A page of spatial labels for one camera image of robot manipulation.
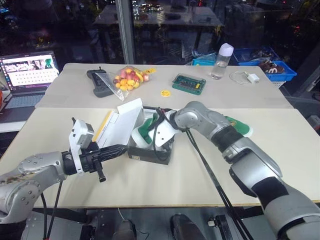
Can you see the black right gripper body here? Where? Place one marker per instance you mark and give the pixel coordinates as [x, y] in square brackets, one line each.
[170, 146]

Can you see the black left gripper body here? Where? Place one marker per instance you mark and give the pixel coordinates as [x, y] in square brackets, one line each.
[90, 160]

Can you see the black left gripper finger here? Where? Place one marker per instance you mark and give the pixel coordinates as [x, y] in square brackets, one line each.
[112, 156]
[115, 149]

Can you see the black shoebox base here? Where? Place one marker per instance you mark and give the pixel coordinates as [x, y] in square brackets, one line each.
[147, 156]

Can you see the white shoebox lid yellow edge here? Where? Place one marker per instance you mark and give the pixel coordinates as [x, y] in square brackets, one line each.
[120, 122]

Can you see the white and green shoe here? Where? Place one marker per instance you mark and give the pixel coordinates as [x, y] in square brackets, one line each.
[142, 132]
[241, 126]

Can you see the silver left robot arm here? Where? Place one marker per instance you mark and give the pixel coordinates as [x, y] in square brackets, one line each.
[32, 170]

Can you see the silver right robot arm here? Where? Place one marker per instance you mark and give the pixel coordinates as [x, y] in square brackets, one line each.
[250, 155]

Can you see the open laptop computer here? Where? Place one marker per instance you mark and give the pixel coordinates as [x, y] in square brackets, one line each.
[25, 80]

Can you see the yellow round badge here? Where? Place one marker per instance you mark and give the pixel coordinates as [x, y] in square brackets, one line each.
[164, 93]

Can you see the green screwdriver bit case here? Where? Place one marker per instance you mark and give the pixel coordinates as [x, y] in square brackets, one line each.
[188, 83]

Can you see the black handheld controller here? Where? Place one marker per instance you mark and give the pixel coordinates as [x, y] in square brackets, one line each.
[98, 83]

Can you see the clear bag of toy fruit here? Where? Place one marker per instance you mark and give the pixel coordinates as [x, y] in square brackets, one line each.
[127, 78]

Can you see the small blue plastic bin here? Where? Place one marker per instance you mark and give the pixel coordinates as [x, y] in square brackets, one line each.
[203, 61]

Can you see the clear bottle with white cap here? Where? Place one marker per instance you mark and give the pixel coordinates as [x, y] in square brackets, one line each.
[221, 62]

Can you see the orange object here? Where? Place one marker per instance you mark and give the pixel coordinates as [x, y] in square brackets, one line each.
[0, 98]

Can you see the grey window pillar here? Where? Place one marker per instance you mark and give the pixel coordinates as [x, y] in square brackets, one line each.
[125, 30]

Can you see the large blue plastic bin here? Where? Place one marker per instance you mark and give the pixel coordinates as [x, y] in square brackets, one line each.
[268, 66]

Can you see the brown toy in bin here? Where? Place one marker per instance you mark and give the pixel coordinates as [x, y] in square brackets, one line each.
[272, 67]

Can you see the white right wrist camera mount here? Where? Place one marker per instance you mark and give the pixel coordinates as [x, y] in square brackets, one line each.
[163, 133]

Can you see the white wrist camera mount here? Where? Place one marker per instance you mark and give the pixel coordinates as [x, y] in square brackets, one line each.
[76, 140]
[163, 133]

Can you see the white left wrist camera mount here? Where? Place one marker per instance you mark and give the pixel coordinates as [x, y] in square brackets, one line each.
[76, 140]

